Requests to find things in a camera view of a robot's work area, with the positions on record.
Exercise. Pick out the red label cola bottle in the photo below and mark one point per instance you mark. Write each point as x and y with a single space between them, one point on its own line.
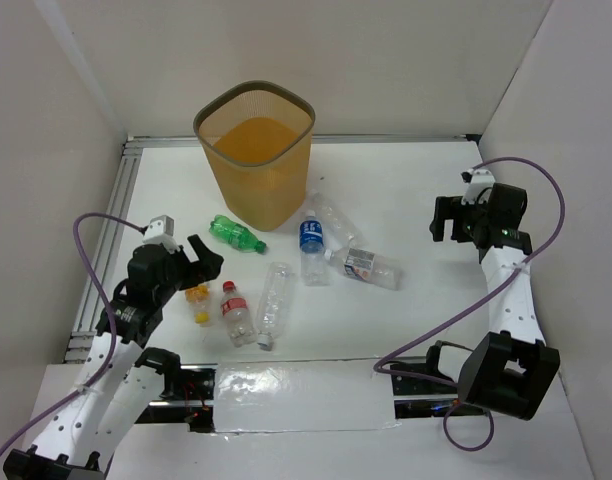
236 316

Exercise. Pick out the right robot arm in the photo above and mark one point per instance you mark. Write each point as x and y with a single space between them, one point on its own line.
511 369

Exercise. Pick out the blue label plastic bottle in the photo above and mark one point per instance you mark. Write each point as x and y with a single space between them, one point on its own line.
311 245

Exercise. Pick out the clear bottle white cap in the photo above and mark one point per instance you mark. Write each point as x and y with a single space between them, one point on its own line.
273 309

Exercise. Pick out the white orange label bottle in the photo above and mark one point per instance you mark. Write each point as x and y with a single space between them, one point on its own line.
365 266

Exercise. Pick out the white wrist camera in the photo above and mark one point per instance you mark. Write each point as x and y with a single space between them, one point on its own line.
478 181
160 231

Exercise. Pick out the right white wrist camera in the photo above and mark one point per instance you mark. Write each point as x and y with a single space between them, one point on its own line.
478 181

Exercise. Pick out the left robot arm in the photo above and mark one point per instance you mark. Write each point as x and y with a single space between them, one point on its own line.
122 373

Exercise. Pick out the small yellow cap bottle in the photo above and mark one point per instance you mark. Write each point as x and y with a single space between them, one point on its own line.
199 298

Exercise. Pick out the clear crinkled plastic bottle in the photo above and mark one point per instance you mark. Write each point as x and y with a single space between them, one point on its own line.
340 226

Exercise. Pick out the green plastic bottle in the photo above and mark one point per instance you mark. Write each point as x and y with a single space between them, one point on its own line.
236 235

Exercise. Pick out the orange mesh waste bin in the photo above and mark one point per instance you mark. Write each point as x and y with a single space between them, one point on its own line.
257 139

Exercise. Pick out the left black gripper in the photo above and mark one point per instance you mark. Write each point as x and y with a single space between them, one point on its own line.
187 267

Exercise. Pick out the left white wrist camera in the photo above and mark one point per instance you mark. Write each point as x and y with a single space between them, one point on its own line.
160 231

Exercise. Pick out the left aluminium rail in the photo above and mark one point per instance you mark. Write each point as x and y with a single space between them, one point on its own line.
104 258

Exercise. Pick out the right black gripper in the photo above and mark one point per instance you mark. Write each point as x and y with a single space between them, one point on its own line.
447 208

